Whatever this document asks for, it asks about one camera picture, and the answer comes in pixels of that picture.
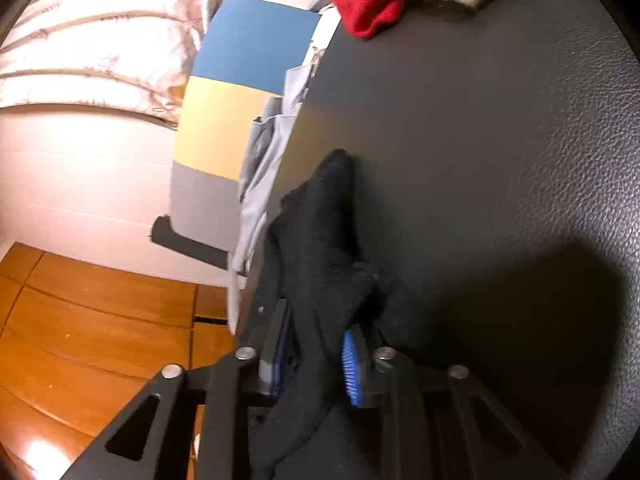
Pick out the light grey hoodie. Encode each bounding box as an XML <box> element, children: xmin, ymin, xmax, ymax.
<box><xmin>227</xmin><ymin>3</ymin><xmax>341</xmax><ymax>334</ymax></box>

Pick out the black knit sweater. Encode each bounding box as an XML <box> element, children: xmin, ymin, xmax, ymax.
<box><xmin>250</xmin><ymin>150</ymin><xmax>423</xmax><ymax>479</ymax></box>

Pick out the grey yellow blue chair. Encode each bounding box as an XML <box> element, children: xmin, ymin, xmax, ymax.
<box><xmin>151</xmin><ymin>0</ymin><xmax>321</xmax><ymax>270</ymax></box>

